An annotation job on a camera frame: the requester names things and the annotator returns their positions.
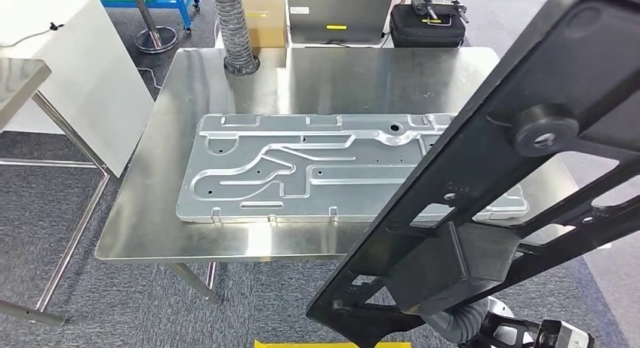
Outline white cabinet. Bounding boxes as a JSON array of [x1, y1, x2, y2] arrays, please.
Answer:
[[0, 0, 155, 178]]

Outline black carrying case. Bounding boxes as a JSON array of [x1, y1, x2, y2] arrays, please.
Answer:
[[389, 4, 467, 49]]

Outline grey laptop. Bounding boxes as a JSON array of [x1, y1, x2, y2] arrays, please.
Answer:
[[287, 0, 395, 45]]

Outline chrome pole stand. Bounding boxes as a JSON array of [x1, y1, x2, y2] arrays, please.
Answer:
[[130, 0, 179, 54]]

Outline blue cart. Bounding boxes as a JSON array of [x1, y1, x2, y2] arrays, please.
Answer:
[[97, 0, 201, 32]]

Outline cardboard box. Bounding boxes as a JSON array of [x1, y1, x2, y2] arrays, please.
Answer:
[[241, 0, 288, 49]]

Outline thin grey cable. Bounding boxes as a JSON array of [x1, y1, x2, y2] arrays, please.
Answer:
[[0, 21, 66, 49]]

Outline grey ribbed hose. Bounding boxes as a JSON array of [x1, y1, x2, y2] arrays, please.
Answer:
[[211, 0, 261, 78]]

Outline black plastic frame part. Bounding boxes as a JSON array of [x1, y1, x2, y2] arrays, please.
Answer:
[[306, 0, 640, 348]]

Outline metal clamp tool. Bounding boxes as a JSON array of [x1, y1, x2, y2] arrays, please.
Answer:
[[411, 0, 470, 24]]

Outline small stainless steel table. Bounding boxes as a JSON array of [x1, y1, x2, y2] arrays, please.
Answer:
[[0, 57, 111, 328]]

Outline large stamped metal plate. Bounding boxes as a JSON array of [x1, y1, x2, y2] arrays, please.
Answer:
[[176, 112, 530, 226]]

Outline stainless steel workbench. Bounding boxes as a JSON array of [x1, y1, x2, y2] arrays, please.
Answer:
[[94, 46, 581, 306]]

